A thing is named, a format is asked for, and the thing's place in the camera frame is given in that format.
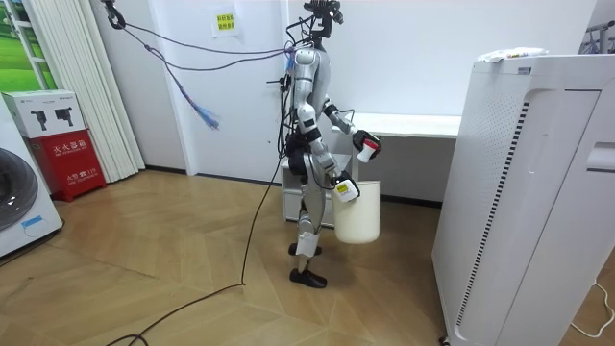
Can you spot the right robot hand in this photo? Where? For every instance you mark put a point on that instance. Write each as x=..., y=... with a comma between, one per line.
x=347, y=188

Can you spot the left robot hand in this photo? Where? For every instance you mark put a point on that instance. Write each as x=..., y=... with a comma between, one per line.
x=360, y=136

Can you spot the white bottle with red band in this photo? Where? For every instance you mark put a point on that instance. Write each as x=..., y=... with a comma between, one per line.
x=367, y=151

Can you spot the white plastic bucket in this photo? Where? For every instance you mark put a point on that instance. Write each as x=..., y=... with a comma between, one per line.
x=358, y=218

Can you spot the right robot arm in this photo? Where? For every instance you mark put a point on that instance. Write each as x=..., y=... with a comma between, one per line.
x=307, y=120

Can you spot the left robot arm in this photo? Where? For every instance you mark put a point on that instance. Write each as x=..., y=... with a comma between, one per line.
x=338, y=120

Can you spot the robot legs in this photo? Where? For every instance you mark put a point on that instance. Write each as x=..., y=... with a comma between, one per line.
x=312, y=202

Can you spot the white desk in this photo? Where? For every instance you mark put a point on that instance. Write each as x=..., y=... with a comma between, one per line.
x=408, y=124

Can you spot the robot body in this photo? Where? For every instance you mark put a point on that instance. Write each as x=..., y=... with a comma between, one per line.
x=312, y=81

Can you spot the white perforated air purifier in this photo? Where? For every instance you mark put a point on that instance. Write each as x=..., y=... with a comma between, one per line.
x=528, y=192

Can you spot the grey metal rack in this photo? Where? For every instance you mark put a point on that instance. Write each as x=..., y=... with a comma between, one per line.
x=598, y=41

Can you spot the white curtain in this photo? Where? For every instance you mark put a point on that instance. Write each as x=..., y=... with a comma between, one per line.
x=91, y=86

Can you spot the red fire extinguisher box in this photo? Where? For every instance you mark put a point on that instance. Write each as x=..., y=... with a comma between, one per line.
x=69, y=163

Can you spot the white cardboard box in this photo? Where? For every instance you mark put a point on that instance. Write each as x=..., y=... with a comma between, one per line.
x=43, y=113

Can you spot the white washing machine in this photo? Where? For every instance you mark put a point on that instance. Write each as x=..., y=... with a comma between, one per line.
x=21, y=202

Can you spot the window with green view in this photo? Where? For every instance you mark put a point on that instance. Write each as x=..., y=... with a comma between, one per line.
x=14, y=53

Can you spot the yellow paper wall notice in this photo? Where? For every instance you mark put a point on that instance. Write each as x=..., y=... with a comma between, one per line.
x=225, y=23

